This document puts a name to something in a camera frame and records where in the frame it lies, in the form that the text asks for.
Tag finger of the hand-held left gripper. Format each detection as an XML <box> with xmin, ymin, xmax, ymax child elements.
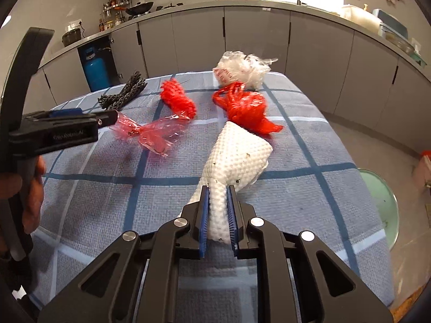
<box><xmin>23</xmin><ymin>108</ymin><xmax>83</xmax><ymax>120</ymax></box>
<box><xmin>82</xmin><ymin>109</ymin><xmax>119</xmax><ymax>129</ymax></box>

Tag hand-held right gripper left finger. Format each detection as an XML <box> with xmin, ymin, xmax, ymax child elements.
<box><xmin>38</xmin><ymin>185</ymin><xmax>211</xmax><ymax>323</ymax></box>

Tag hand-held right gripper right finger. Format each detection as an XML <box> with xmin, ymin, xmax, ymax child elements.
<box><xmin>225</xmin><ymin>185</ymin><xmax>393</xmax><ymax>323</ymax></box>

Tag black foam net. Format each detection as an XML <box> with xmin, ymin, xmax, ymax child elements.
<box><xmin>97</xmin><ymin>69</ymin><xmax>148</xmax><ymax>111</ymax></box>

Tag pink plastic wrapper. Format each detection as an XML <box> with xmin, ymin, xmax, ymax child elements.
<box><xmin>111</xmin><ymin>112</ymin><xmax>188</xmax><ymax>158</ymax></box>

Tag white foam net sleeve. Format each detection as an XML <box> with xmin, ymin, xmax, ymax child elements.
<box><xmin>183</xmin><ymin>121</ymin><xmax>273</xmax><ymax>243</ymax></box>

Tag large red mesh bag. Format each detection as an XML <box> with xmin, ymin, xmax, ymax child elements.
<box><xmin>212</xmin><ymin>81</ymin><xmax>284</xmax><ymax>135</ymax></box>

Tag clear plastic bag red print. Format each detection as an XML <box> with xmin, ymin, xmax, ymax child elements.
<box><xmin>212</xmin><ymin>50</ymin><xmax>279</xmax><ymax>88</ymax></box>

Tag green metal basin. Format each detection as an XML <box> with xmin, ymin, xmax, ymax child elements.
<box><xmin>358</xmin><ymin>168</ymin><xmax>400</xmax><ymax>251</ymax></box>

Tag person's left hand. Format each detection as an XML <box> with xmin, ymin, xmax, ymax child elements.
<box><xmin>20</xmin><ymin>157</ymin><xmax>46</xmax><ymax>233</ymax></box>

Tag blue gas cylinder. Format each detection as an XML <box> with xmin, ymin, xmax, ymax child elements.
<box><xmin>82</xmin><ymin>45</ymin><xmax>112</xmax><ymax>92</ymax></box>

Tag blue checked tablecloth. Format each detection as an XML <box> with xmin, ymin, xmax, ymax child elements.
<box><xmin>20</xmin><ymin>70</ymin><xmax>397</xmax><ymax>314</ymax></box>

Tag dark rice cooker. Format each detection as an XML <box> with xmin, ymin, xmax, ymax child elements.
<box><xmin>61</xmin><ymin>27</ymin><xmax>83</xmax><ymax>47</ymax></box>

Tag spice rack with bottles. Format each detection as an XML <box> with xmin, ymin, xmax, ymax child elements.
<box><xmin>99</xmin><ymin>0</ymin><xmax>130</xmax><ymax>31</ymax></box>

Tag black wok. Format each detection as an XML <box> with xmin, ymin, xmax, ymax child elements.
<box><xmin>124</xmin><ymin>1</ymin><xmax>154</xmax><ymax>17</ymax></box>

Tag grey base cabinets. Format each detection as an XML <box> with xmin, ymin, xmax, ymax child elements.
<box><xmin>0</xmin><ymin>0</ymin><xmax>431</xmax><ymax>156</ymax></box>

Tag pink bucket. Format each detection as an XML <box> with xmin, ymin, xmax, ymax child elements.
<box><xmin>415</xmin><ymin>151</ymin><xmax>431</xmax><ymax>189</ymax></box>

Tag white plastic container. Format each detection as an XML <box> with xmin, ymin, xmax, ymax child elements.
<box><xmin>340</xmin><ymin>3</ymin><xmax>383</xmax><ymax>29</ymax></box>

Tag steel basin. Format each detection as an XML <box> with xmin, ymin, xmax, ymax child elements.
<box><xmin>387</xmin><ymin>31</ymin><xmax>415</xmax><ymax>53</ymax></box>

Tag blue dish drainer box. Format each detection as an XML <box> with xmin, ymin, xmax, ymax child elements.
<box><xmin>372</xmin><ymin>8</ymin><xmax>409</xmax><ymax>40</ymax></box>

